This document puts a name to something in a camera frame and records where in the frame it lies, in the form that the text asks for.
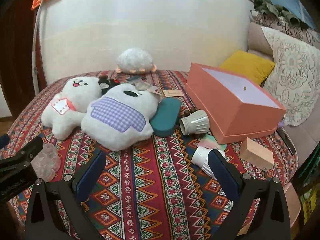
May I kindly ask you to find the small wooden box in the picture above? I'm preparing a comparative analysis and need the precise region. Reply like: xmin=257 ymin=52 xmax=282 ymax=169
xmin=240 ymin=138 xmax=274 ymax=171

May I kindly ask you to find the yellow cushion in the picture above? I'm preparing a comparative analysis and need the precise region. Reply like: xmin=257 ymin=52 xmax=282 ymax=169
xmin=220 ymin=50 xmax=275 ymax=86

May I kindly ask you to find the brown bead bracelet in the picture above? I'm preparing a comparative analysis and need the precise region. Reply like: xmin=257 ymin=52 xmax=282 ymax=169
xmin=178 ymin=106 xmax=198 ymax=119

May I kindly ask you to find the white ribbed cup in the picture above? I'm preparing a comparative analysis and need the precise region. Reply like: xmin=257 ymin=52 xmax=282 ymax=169
xmin=191 ymin=146 xmax=225 ymax=178

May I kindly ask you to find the white lace pillow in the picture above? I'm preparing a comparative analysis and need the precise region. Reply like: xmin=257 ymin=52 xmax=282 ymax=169
xmin=261 ymin=27 xmax=319 ymax=126

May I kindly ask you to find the white plush purple gingham bib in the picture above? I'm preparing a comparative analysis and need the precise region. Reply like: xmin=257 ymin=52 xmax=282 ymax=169
xmin=81 ymin=83 xmax=161 ymax=151

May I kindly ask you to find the patterned red bedspread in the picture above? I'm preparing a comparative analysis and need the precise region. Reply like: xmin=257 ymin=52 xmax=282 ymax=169
xmin=1 ymin=70 xmax=298 ymax=239

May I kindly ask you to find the white dog plush red bib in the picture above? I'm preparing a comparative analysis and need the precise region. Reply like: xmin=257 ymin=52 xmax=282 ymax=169
xmin=41 ymin=76 xmax=102 ymax=140

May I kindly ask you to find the clear plastic bag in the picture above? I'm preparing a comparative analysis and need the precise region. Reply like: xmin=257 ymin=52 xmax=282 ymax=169
xmin=31 ymin=143 xmax=61 ymax=182

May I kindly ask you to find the teal glasses case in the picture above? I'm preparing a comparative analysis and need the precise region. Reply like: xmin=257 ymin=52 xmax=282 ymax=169
xmin=150 ymin=98 xmax=181 ymax=137

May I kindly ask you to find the grey ribbed cup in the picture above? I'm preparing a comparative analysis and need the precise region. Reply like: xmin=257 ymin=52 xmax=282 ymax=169
xmin=179 ymin=110 xmax=210 ymax=135

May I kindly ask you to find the small beige card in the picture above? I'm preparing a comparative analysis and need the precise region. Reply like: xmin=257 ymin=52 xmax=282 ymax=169
xmin=163 ymin=89 xmax=184 ymax=98

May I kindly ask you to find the salmon pink storage box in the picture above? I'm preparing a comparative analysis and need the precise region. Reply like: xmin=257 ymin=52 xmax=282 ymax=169
xmin=184 ymin=63 xmax=286 ymax=144

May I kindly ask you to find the black knit glove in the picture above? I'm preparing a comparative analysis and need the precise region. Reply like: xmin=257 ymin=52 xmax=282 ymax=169
xmin=98 ymin=76 xmax=120 ymax=95

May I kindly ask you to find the floral sofa cover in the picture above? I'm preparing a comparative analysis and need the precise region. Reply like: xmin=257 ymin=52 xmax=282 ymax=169
xmin=250 ymin=0 xmax=319 ymax=49

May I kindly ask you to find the white pipe on wall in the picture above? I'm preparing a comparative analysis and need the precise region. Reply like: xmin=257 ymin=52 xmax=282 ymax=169
xmin=31 ymin=0 xmax=45 ymax=95

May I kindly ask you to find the clear packaged item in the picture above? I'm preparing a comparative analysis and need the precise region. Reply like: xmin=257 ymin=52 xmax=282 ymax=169
xmin=127 ymin=76 xmax=162 ymax=98

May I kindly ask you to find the grey hedgehog plush toy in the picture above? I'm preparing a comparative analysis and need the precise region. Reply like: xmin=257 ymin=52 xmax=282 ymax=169
xmin=116 ymin=48 xmax=157 ymax=75

